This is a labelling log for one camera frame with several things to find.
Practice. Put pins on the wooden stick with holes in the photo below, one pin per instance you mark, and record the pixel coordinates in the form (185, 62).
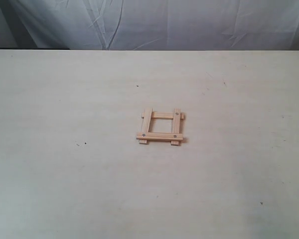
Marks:
(176, 122)
(159, 136)

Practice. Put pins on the horizontal plain wooden stick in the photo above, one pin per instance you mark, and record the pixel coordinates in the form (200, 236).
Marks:
(163, 116)

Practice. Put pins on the white backdrop cloth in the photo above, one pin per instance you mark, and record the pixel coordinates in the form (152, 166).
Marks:
(150, 24)

